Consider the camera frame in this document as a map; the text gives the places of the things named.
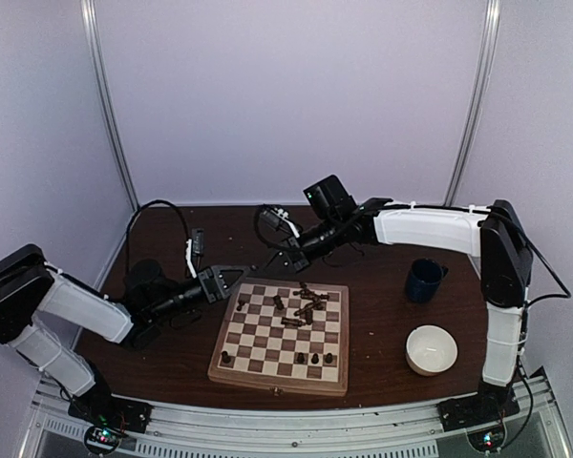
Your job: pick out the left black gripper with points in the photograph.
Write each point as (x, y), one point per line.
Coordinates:
(209, 282)

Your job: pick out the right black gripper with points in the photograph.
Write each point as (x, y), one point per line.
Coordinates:
(299, 256)

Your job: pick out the wooden chess board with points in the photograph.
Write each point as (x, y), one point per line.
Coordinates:
(264, 357)

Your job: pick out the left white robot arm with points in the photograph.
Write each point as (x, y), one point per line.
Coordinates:
(29, 286)

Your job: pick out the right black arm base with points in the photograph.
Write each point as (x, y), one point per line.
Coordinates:
(481, 415)

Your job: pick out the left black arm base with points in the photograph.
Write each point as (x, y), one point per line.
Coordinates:
(110, 417)

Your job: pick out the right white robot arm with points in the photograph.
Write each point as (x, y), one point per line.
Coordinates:
(490, 238)

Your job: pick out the pile of dark chess pieces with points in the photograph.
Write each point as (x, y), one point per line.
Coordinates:
(272, 304)

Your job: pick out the dark blue mug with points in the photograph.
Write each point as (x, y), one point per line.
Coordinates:
(423, 280)

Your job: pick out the white bowl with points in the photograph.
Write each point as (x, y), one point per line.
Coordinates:
(430, 350)

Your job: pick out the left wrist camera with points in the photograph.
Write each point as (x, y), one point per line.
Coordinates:
(194, 250)

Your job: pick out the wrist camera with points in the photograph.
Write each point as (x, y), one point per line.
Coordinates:
(194, 250)
(278, 219)

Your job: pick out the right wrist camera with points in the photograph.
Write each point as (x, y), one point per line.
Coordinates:
(278, 219)

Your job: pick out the front aluminium rail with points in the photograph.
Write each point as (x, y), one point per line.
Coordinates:
(413, 430)

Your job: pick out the right aluminium frame post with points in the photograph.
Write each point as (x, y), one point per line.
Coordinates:
(486, 57)

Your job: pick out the aluminium frame post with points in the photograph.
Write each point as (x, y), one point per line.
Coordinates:
(88, 10)
(486, 57)

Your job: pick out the left aluminium frame post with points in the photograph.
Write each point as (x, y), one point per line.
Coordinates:
(88, 10)

